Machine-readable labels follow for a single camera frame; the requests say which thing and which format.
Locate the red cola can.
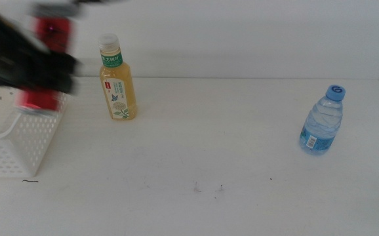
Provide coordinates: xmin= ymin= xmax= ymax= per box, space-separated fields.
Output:
xmin=14 ymin=16 xmax=75 ymax=117

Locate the yellow tea bottle green label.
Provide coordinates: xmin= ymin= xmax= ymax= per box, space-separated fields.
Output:
xmin=97 ymin=32 xmax=138 ymax=121

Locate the clear water bottle blue cap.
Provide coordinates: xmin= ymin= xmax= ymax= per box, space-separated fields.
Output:
xmin=298 ymin=84 xmax=346 ymax=156

